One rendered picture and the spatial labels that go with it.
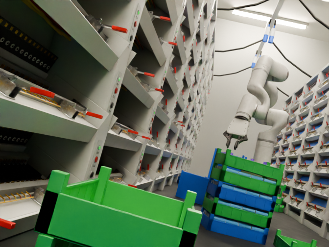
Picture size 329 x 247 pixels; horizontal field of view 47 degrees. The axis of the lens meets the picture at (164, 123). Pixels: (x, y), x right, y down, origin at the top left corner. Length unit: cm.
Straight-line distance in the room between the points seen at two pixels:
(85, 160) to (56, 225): 54
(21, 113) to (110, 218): 26
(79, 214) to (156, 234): 10
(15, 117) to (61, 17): 20
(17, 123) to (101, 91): 42
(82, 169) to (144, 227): 57
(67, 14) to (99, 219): 39
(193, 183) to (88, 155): 195
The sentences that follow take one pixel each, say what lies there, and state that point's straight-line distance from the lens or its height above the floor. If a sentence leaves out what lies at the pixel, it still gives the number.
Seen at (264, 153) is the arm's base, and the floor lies 48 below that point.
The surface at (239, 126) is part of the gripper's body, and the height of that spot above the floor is 54.
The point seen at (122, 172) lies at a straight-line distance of 173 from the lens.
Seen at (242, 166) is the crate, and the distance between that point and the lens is 189.
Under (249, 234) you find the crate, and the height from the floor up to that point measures 3.
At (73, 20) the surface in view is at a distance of 76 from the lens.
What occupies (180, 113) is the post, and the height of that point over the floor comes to 64.
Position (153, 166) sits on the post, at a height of 19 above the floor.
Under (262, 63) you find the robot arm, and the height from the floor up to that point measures 95.
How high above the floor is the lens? 30
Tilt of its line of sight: 4 degrees up
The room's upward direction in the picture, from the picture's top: 16 degrees clockwise
